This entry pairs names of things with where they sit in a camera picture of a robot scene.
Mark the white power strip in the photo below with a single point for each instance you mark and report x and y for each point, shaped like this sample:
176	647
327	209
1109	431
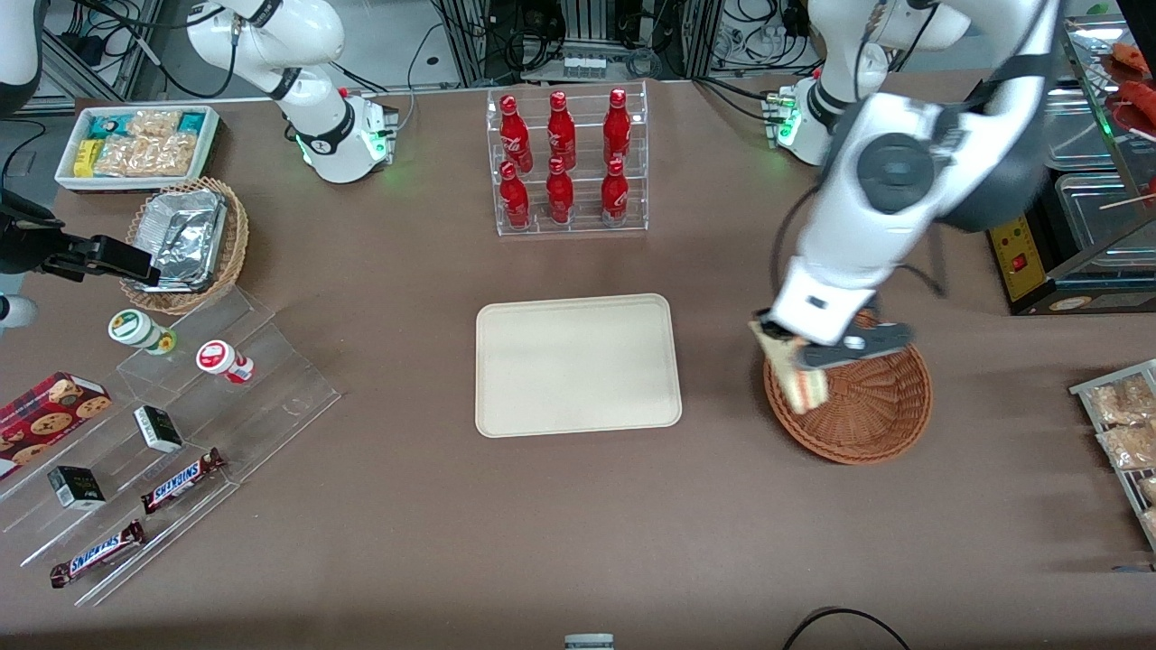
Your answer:
582	65

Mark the red cola bottle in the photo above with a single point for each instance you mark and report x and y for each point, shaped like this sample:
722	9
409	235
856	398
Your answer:
560	194
614	191
617	126
513	131
561	131
515	197

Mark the green lid drink cup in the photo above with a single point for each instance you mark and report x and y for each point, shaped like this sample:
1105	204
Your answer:
135	329

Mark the clear acrylic stepped display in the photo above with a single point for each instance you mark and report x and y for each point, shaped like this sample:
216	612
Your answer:
271	397

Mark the aluminium foil container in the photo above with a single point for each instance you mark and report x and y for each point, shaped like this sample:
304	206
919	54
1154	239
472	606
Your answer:
185	235

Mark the clear acrylic bottle rack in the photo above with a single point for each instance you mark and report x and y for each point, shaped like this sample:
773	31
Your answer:
582	226

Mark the clear rice cracker bag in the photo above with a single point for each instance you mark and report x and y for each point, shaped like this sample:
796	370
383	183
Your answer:
1149	487
1151	522
1129	444
1120	402

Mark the cream plastic tray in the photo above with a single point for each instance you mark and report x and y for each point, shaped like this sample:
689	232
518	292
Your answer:
578	366

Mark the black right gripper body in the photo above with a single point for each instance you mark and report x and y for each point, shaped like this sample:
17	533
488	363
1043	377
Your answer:
38	247

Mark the small black box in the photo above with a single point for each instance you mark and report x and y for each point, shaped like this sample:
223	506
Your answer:
158	429
77	487

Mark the white snack bin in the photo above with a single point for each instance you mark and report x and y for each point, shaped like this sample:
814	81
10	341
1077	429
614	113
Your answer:
68	176

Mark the round brown wicker basket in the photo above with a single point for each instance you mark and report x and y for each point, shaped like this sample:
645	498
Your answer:
871	411

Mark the aluminium equipment frame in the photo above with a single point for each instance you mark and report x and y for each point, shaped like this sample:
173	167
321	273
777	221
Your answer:
470	36

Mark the snickers bar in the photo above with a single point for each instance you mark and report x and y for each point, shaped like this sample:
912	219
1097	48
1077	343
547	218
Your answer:
97	552
181	480

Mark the steel warmer pan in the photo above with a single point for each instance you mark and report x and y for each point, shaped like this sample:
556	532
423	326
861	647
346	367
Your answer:
1106	217
1079	126

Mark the small rice cracker bag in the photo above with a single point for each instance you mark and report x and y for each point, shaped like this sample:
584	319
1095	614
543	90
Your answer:
153	124

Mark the wooden skewer stick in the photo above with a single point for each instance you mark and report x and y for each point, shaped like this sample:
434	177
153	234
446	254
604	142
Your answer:
1124	203

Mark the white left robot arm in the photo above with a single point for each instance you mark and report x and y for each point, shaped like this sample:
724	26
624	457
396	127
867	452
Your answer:
890	162

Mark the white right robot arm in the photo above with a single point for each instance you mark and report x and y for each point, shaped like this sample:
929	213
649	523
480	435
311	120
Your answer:
316	99

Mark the wicker basket with foil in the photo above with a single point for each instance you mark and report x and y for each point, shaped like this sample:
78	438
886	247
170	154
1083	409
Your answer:
235	244

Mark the red lid drink cup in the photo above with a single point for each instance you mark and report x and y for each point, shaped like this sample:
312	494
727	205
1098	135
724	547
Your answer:
219	358

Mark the teal snack packet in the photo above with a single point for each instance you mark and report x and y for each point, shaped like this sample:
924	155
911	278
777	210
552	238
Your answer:
107	125
191	122

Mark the triangle sandwich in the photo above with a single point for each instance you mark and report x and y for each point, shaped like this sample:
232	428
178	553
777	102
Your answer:
797	381

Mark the black food warmer cabinet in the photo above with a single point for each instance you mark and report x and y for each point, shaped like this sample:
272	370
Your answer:
1020	257

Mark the yellow snack packet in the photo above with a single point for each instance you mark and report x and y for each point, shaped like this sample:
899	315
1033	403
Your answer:
86	158

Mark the grey device top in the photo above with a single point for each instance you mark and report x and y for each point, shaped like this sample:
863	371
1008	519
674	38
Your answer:
589	642

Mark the red cookie box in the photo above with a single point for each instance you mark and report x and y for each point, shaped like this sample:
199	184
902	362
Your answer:
45	415

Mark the large rice cracker bag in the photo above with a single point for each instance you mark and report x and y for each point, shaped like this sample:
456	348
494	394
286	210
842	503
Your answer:
144	156

